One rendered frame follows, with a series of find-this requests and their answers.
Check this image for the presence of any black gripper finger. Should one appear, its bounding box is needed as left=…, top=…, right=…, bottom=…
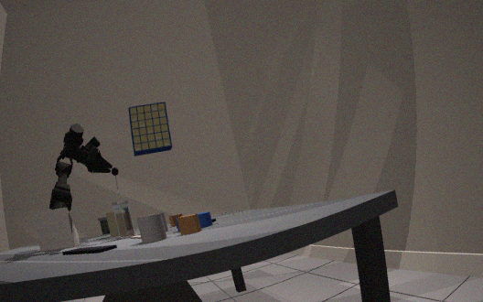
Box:
left=93, top=167, right=111, bottom=173
left=93, top=151, right=113, bottom=168

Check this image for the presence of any brown cube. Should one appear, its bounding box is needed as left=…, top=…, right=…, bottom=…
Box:
left=177, top=214, right=201, bottom=235
left=169, top=213, right=182, bottom=226

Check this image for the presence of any blue short cylinder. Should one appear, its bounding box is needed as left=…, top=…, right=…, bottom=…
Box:
left=177, top=212, right=212, bottom=232

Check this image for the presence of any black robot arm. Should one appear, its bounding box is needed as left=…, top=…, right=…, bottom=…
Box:
left=49, top=124, right=100, bottom=211

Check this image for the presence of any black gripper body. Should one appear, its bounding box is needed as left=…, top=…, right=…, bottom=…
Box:
left=74, top=146, right=99, bottom=173

